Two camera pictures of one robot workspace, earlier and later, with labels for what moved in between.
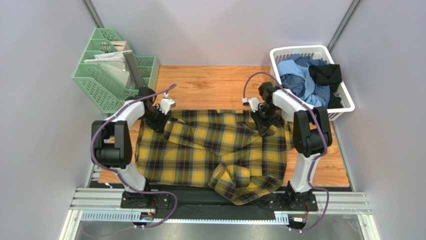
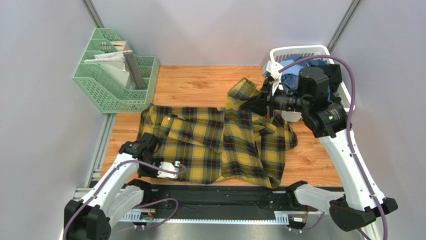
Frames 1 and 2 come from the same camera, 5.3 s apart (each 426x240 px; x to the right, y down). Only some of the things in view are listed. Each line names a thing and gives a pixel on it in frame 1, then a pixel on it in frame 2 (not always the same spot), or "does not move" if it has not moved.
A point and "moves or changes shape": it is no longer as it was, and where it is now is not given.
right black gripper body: x=260 y=121 -> x=266 y=101
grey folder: x=129 y=57 does not move
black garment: x=330 y=74 does not move
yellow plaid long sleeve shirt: x=224 y=148 moves or changes shape
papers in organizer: x=113 y=63 does not move
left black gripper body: x=156 y=118 -> x=146 y=170
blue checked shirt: x=295 y=82 does not move
